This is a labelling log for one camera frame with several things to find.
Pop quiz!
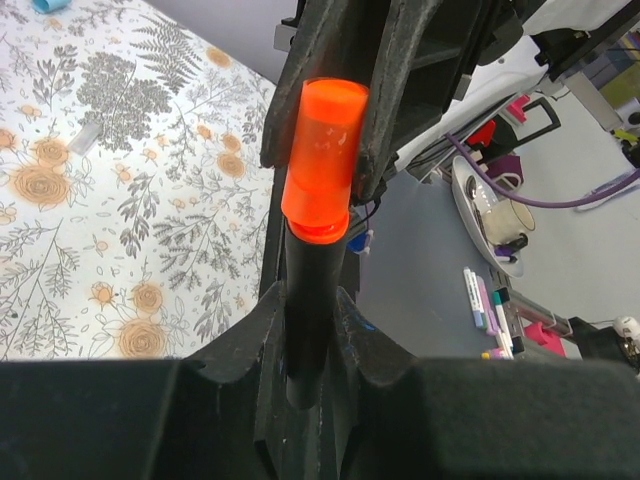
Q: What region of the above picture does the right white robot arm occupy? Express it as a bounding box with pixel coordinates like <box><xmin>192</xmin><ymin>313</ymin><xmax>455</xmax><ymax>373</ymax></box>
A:
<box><xmin>260</xmin><ymin>1</ymin><xmax>639</xmax><ymax>201</ymax></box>

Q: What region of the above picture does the white saucer with cup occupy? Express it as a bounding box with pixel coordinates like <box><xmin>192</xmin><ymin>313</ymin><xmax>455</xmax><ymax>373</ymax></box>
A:
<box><xmin>451</xmin><ymin>156</ymin><xmax>535</xmax><ymax>278</ymax></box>

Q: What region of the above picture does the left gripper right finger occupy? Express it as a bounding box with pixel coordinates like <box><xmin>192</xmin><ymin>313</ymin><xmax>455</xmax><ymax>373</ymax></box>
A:
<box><xmin>333</xmin><ymin>291</ymin><xmax>639</xmax><ymax>479</ymax></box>

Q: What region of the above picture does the transparent pen cap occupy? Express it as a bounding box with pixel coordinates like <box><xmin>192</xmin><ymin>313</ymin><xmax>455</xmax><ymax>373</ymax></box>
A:
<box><xmin>68</xmin><ymin>123</ymin><xmax>102</xmax><ymax>155</ymax></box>

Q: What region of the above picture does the light blue pen cap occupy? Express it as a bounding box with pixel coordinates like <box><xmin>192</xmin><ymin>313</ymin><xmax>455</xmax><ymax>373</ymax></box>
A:
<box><xmin>32</xmin><ymin>0</ymin><xmax>70</xmax><ymax>14</ymax></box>

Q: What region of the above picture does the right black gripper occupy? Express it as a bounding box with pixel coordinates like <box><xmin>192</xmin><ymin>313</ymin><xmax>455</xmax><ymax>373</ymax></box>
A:
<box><xmin>274</xmin><ymin>0</ymin><xmax>526</xmax><ymax>201</ymax></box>

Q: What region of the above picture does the black orange highlighter pen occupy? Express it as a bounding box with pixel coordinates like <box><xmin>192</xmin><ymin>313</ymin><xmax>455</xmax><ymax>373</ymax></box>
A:
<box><xmin>283</xmin><ymin>229</ymin><xmax>346</xmax><ymax>410</ymax></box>

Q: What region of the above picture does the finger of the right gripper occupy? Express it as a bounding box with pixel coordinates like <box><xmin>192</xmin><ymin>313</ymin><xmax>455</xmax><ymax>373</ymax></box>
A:
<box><xmin>260</xmin><ymin>1</ymin><xmax>349</xmax><ymax>168</ymax></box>

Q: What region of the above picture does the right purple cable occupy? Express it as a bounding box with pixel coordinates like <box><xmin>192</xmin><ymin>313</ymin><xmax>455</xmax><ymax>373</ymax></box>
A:
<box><xmin>446</xmin><ymin>132</ymin><xmax>640</xmax><ymax>209</ymax></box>

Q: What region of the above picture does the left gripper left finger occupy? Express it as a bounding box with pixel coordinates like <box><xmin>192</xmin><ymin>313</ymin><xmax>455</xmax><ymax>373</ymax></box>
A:
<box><xmin>1</xmin><ymin>283</ymin><xmax>284</xmax><ymax>479</ymax></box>

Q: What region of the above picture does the group of markers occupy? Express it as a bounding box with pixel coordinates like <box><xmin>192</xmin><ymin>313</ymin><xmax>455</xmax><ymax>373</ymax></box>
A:
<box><xmin>462</xmin><ymin>267</ymin><xmax>516</xmax><ymax>360</ymax></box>

